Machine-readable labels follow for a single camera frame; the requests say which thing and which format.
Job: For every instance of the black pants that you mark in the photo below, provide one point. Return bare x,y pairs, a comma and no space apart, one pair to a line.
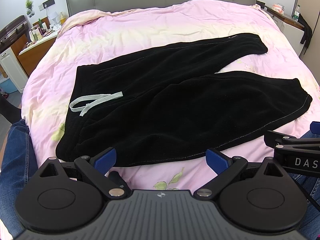
172,103

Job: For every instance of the pink floral duvet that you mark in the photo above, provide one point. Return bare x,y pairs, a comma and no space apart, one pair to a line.
93,36

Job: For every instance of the small potted plant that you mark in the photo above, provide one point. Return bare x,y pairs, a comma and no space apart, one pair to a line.
29,7

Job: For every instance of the right wooden nightstand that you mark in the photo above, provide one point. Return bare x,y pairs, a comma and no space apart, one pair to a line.
293,31

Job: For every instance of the blue jeans leg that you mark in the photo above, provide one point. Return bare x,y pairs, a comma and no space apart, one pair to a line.
18,166

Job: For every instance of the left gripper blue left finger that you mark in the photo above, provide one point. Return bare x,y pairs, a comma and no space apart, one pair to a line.
96,172

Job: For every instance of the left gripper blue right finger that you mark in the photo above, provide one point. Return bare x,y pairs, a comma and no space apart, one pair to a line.
226,168

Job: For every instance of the wooden dresser with cosmetics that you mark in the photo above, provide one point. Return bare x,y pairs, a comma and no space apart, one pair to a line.
30,56

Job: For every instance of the white cabinet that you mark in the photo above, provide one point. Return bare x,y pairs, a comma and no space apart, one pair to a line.
13,69

